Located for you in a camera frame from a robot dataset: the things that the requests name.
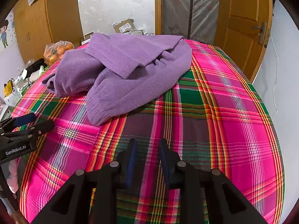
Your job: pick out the cardboard parcel box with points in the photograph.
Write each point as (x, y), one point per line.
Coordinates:
(123, 25)

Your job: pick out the bag of oranges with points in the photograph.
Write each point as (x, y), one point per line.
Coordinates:
(57, 52)

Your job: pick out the large white box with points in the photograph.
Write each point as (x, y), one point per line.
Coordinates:
(11, 99)

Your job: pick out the purple fleece pants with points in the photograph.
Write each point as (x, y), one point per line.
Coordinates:
(130, 74)

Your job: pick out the cartoon wall sticker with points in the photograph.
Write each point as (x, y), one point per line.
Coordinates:
(4, 33)

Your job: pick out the black bag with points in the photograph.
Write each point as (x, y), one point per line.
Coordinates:
(35, 66)

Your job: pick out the beige folded cloth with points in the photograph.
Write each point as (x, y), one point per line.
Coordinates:
(35, 75)

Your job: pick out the wooden wardrobe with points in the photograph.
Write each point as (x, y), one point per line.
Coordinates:
(58, 16)

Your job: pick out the person's left hand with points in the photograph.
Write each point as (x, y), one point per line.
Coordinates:
(12, 176)

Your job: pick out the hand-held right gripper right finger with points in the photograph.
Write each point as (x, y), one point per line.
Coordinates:
(164, 165)

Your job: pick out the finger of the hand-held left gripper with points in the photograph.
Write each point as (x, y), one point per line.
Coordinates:
(44, 126)
(24, 119)

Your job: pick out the grey plastic parcels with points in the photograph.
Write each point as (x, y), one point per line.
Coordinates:
(140, 32)

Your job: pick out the wooden door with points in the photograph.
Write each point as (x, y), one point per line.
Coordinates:
(238, 28)

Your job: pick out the plastic sheet door curtain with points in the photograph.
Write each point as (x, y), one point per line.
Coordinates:
(186, 9)

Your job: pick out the yellow paper bag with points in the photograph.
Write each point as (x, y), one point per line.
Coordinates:
(8, 89)

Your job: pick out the wooden door frame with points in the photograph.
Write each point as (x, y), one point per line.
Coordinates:
(158, 7)

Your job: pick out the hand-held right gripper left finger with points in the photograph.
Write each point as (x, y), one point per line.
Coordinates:
(131, 163)

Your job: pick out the small white box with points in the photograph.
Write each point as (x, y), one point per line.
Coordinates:
(87, 37)

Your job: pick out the pink green plaid bed sheet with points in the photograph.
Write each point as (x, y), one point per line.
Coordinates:
(233, 121)

